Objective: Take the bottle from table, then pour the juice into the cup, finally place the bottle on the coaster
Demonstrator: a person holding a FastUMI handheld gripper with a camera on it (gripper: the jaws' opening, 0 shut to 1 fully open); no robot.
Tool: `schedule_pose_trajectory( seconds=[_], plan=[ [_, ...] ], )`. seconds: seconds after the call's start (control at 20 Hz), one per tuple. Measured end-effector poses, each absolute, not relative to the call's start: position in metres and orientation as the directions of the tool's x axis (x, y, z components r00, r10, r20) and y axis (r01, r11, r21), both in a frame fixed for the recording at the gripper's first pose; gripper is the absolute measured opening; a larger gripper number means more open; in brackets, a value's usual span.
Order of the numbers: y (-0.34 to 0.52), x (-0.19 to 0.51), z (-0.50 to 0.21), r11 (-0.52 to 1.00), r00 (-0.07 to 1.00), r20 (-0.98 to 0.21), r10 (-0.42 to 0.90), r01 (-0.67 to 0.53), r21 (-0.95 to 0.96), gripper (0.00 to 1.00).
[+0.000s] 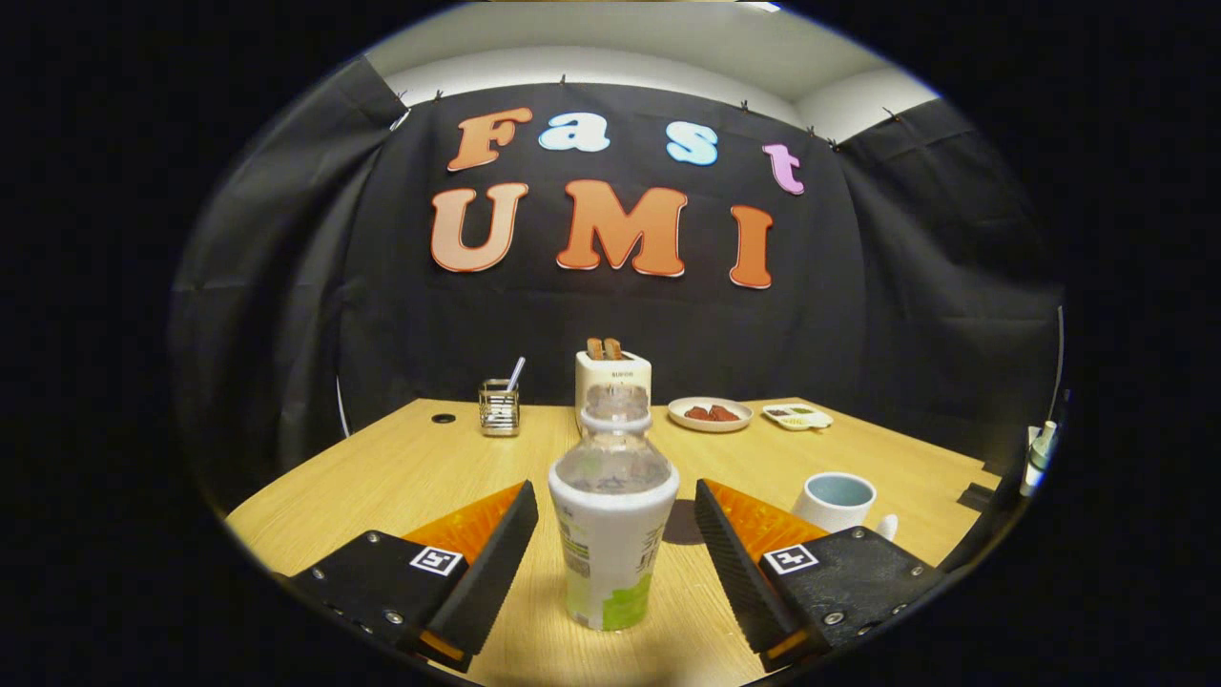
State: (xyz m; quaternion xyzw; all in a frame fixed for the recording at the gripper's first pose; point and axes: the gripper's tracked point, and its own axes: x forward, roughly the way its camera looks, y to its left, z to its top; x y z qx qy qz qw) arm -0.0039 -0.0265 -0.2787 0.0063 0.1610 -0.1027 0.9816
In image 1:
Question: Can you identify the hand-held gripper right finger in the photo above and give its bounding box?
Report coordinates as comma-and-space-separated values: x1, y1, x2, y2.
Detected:
694, 479, 947, 675

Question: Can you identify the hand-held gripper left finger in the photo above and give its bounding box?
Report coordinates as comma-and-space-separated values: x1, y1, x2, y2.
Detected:
277, 480, 541, 675

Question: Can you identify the dark brown round coaster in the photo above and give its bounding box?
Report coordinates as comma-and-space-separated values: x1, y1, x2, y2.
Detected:
665, 499, 709, 547

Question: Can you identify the white cup blue inside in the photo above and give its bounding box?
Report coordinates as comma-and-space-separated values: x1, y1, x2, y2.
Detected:
792, 472, 900, 542

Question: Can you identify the clear juice bottle white label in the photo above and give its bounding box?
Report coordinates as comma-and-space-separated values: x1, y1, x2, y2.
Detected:
548, 384, 681, 633

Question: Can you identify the small white bottle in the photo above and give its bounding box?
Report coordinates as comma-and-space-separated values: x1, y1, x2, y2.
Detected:
1019, 420, 1058, 497

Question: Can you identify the wooden table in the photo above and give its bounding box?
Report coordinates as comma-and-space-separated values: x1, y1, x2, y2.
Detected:
224, 397, 1003, 687

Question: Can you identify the round white plate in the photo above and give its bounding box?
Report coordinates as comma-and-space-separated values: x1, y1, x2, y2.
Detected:
668, 397, 754, 433

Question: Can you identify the white divided condiment dish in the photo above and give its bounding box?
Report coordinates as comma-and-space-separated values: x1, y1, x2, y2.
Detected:
762, 403, 834, 431

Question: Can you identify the cream toaster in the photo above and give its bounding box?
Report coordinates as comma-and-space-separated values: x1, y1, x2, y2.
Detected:
575, 349, 652, 430

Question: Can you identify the black backdrop cloth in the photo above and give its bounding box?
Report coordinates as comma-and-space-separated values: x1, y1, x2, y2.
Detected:
170, 55, 1065, 516

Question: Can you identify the metal wire utensil holder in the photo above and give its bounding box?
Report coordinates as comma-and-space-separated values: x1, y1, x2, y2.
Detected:
478, 379, 521, 438

